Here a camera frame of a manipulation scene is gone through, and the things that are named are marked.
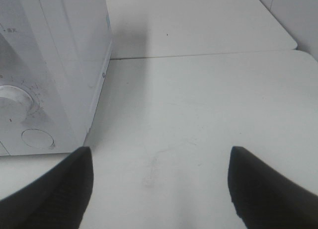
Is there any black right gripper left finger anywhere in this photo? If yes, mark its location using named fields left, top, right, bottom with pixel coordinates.
left=0, top=147, right=94, bottom=229

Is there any white microwave oven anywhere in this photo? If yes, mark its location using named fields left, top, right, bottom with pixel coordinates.
left=0, top=0, right=112, bottom=156

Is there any white microwave knob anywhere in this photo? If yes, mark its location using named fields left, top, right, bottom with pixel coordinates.
left=0, top=85, right=34, bottom=123

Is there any round door release button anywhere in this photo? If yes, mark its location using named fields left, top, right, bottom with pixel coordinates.
left=21, top=129, right=54, bottom=149

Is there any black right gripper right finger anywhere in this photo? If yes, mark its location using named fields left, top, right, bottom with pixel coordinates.
left=228, top=146, right=318, bottom=229

